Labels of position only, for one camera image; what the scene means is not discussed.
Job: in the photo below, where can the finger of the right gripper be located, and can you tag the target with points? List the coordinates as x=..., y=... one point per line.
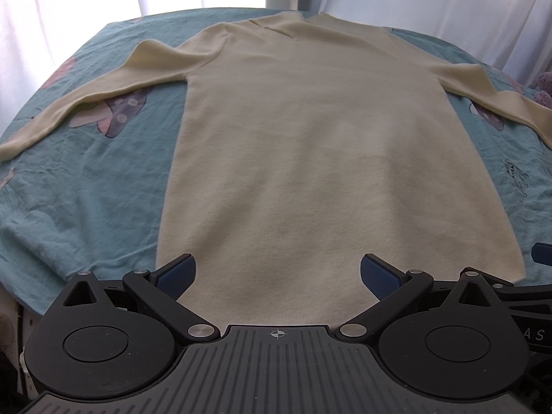
x=541, y=253

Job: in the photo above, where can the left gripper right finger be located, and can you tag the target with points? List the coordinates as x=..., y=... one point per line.
x=396, y=292

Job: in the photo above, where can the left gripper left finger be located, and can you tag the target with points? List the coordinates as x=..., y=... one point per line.
x=157, y=293

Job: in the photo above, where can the cream knit sweater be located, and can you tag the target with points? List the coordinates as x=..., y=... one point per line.
x=307, y=143

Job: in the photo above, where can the teal printed bed sheet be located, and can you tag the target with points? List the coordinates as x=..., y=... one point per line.
x=90, y=195

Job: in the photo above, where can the purple plush toy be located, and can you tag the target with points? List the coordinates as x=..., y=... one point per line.
x=543, y=88

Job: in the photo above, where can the white sheer curtain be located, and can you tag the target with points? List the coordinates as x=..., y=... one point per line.
x=37, y=36

